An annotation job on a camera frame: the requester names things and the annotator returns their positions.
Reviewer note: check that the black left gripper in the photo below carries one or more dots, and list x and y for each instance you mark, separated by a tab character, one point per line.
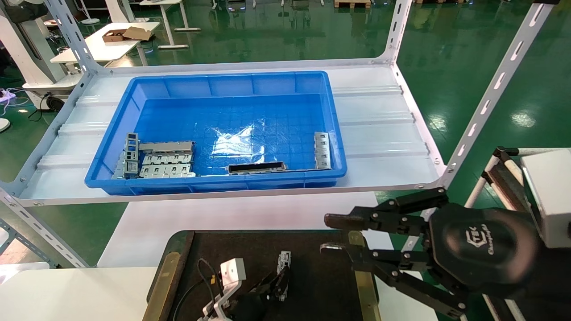
247	307

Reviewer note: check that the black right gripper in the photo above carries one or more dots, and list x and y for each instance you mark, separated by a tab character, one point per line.
482	249

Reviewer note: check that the grey perforated metal part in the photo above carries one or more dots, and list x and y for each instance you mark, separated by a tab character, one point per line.
283	263

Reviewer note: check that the grey slotted metal part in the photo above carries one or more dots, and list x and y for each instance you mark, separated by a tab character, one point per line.
322	151

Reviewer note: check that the long black metal part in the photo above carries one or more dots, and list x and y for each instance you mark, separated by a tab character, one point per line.
256	168

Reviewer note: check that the flat grey metal part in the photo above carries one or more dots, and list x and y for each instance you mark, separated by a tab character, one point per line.
167	147
165	159
165	170

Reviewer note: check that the grey part with square holes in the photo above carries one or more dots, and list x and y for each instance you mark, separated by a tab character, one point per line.
132	147

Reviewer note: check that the black tray with brass edges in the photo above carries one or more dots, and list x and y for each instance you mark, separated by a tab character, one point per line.
321	285

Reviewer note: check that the white metal shelf rack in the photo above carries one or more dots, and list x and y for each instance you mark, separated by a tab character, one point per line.
379	116

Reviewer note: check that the clear plastic film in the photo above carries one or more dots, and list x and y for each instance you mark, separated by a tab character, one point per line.
241	145

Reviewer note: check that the thin grey metal plate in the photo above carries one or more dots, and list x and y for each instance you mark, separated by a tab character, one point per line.
120	167

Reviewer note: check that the blue plastic bin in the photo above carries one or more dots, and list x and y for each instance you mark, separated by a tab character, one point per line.
187	87

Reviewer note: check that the wooden pallet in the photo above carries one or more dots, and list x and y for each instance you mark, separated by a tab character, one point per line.
352	3

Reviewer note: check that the white desk with legs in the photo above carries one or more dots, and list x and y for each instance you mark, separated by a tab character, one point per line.
166	22

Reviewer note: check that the black round wheel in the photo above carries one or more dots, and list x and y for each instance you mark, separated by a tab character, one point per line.
54	104

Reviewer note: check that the open cardboard box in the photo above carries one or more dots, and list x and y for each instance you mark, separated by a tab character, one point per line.
129	34

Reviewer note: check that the white background table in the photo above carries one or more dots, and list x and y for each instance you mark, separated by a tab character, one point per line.
102	51

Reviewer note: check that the white round floor base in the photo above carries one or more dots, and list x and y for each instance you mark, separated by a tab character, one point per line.
3	125

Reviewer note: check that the white floor stand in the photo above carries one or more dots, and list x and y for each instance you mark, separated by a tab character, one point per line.
90	20

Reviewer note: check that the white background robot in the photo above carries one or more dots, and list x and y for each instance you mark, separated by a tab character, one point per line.
26	53

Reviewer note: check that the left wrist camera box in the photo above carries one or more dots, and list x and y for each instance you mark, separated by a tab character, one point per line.
233	269

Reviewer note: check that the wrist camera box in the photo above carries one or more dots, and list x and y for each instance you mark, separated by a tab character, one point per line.
233	269
551	196

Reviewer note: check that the silver left camera bracket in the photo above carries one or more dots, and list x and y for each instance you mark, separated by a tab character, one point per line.
221	303

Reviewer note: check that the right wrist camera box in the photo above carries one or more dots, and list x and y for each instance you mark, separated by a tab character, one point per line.
551	196

